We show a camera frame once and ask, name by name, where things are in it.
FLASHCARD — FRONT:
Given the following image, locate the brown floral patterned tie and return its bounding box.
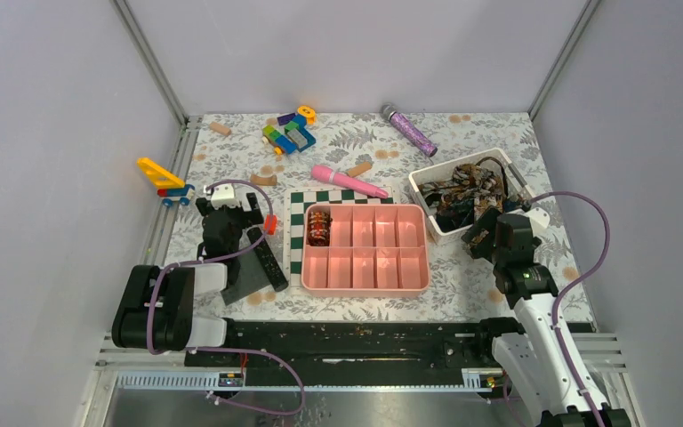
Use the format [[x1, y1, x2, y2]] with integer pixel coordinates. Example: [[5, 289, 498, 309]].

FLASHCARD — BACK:
[[419, 163, 509, 232]]

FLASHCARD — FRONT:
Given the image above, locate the white perforated plastic basket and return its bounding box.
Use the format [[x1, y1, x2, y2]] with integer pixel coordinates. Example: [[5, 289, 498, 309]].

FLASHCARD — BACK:
[[408, 148, 534, 244]]

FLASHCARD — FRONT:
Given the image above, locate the pink divided organizer tray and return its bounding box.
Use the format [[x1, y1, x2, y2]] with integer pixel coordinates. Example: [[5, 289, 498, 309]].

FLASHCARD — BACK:
[[301, 204, 430, 298]]

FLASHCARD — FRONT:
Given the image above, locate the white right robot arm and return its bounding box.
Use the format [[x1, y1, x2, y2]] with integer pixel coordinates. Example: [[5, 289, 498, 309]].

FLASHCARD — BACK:
[[462, 207, 632, 426]]

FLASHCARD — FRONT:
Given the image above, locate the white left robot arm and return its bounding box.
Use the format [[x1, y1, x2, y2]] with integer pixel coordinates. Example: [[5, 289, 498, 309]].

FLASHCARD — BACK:
[[111, 182, 264, 366]]

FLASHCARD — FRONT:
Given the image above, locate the black microphone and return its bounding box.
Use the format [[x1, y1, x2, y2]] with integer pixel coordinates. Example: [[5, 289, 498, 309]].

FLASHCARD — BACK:
[[246, 227, 289, 293]]

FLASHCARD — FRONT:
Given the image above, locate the small red block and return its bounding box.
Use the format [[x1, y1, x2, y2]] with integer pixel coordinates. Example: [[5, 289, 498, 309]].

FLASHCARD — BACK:
[[263, 214, 277, 235]]

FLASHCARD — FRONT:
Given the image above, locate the grey lego baseplate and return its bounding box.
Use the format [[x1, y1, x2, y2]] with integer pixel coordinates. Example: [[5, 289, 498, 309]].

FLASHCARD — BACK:
[[221, 251, 271, 306]]

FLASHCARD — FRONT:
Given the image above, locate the yellow toy crane car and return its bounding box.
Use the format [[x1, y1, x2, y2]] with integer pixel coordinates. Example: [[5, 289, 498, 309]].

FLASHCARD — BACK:
[[136, 157, 196, 207]]

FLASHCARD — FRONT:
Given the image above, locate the wooden arch block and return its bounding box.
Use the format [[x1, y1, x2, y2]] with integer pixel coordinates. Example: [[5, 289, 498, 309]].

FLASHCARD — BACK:
[[250, 173, 277, 187]]

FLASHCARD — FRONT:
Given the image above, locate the green white chessboard mat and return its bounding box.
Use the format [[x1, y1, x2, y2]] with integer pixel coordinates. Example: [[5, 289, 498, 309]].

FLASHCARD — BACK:
[[282, 185, 401, 292]]

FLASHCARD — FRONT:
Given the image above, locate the wooden cylinder block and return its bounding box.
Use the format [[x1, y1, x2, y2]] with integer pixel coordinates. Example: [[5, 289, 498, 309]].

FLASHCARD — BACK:
[[208, 122, 232, 136]]

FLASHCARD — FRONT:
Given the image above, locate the rolled red patterned tie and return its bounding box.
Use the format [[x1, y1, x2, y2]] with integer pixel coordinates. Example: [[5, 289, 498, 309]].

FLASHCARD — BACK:
[[306, 211, 333, 246]]

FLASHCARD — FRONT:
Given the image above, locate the colourful lego block vehicle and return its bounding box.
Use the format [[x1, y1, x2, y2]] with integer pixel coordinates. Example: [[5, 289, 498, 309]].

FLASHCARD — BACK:
[[261, 106, 317, 156]]

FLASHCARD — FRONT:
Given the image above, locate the wooden rectangular block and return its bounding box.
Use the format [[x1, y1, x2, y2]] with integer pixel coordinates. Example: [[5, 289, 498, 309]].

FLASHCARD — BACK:
[[346, 162, 373, 178]]

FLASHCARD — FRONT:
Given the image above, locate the purple glitter microphone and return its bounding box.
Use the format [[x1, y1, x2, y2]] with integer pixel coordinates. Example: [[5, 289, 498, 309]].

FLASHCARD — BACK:
[[380, 102, 438, 157]]

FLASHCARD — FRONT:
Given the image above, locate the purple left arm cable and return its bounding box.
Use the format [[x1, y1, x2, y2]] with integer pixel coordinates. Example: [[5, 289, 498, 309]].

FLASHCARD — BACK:
[[145, 179, 307, 417]]

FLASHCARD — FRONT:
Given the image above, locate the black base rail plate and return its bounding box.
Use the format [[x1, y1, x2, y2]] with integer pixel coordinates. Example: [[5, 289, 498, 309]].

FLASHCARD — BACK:
[[185, 318, 524, 387]]

